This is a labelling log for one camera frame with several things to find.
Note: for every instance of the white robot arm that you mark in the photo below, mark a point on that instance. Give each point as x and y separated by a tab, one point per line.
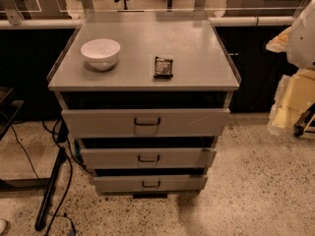
306	19

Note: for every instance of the black caster wheel frame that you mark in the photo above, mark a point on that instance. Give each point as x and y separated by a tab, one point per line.
305	122

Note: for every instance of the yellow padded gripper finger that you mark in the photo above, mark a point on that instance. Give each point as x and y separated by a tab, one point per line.
295	94

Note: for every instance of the dark snack packet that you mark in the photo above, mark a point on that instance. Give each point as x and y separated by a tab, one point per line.
163	68

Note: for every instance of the grey top drawer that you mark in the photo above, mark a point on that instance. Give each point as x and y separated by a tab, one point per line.
128	123

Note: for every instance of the grey drawer cabinet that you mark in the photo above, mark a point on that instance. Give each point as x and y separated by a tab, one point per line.
203	77

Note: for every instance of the black desk leg bar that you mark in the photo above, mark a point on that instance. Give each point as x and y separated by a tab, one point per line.
40	222

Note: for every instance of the white bowl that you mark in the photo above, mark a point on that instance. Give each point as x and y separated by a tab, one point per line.
102	53

